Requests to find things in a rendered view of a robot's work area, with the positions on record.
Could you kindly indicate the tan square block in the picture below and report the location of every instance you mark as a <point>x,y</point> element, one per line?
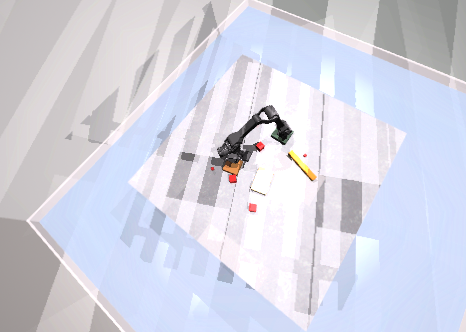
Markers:
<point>262,181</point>

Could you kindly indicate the orange long bar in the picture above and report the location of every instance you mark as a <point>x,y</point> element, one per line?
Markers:
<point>302,165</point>

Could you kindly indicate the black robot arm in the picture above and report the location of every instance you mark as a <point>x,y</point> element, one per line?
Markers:
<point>234,140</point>

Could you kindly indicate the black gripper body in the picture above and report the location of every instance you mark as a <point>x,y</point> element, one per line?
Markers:
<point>246,156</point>

